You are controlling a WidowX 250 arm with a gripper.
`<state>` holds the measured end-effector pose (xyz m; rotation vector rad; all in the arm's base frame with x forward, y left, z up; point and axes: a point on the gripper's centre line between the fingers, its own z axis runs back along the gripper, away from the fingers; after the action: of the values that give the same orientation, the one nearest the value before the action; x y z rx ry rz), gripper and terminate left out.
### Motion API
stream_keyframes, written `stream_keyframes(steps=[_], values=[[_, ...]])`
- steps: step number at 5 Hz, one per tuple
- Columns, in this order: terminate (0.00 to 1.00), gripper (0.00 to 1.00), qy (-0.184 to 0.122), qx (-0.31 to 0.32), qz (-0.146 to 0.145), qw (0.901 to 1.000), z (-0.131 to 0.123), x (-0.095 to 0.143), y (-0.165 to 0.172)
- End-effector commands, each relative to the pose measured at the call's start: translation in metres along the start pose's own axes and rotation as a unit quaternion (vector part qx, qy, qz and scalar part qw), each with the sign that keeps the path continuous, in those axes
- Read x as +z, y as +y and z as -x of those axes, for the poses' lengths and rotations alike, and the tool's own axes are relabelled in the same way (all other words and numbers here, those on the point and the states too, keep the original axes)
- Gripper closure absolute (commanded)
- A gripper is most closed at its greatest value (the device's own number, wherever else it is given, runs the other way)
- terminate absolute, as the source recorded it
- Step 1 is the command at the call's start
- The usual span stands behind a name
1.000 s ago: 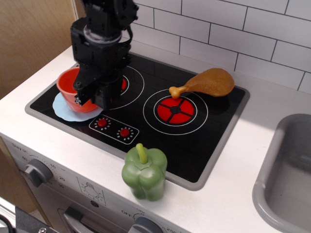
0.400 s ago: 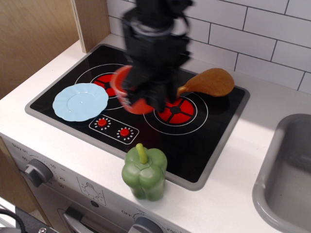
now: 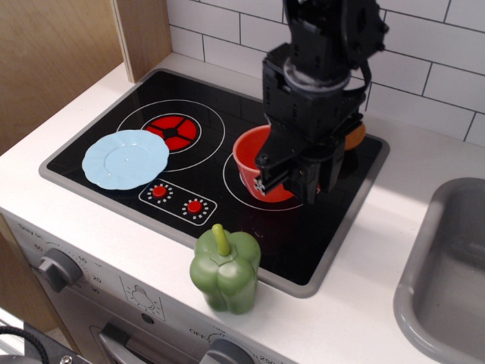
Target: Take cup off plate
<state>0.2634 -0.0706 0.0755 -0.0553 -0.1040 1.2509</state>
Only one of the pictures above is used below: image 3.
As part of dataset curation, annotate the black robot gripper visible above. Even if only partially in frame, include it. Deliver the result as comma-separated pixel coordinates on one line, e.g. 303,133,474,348
263,43,367,205

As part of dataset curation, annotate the red plastic cup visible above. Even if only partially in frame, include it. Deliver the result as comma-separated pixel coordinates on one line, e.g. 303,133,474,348
233,123,308,204

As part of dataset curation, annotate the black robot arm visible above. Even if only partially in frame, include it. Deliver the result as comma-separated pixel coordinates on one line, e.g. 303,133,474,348
255,1,389,204

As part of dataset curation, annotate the light blue plastic plate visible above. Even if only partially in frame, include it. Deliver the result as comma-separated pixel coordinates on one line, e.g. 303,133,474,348
82,130,170,190

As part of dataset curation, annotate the brown toy chicken drumstick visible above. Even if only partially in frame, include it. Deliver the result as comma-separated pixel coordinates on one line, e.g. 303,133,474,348
344,121,367,152

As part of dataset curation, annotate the green toy bell pepper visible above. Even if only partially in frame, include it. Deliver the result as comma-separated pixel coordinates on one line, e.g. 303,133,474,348
189,224,261,315

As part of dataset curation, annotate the black toy stove top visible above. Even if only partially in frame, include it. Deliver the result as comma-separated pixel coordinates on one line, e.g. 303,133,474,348
39,70,390,298

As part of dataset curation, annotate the grey toy sink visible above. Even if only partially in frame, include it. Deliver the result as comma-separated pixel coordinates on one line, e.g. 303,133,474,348
393,177,484,363

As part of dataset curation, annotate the grey oven knob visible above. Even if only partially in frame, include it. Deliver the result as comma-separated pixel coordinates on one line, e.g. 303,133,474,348
199,339,254,364

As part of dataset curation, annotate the grey timer knob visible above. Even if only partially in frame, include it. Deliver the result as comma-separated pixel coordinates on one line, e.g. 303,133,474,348
39,249,83,293

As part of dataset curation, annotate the wooden side panel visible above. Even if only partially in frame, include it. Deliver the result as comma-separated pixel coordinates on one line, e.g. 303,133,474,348
1,1,172,152

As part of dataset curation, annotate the black cable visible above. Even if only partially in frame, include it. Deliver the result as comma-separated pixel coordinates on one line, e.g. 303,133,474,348
343,62,372,96

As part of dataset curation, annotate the grey oven door handle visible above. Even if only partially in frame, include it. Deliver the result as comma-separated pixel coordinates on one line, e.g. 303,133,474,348
98,324,149,364

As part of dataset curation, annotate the black metal bracket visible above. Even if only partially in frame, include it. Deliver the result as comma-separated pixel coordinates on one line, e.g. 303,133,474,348
1,323,89,363

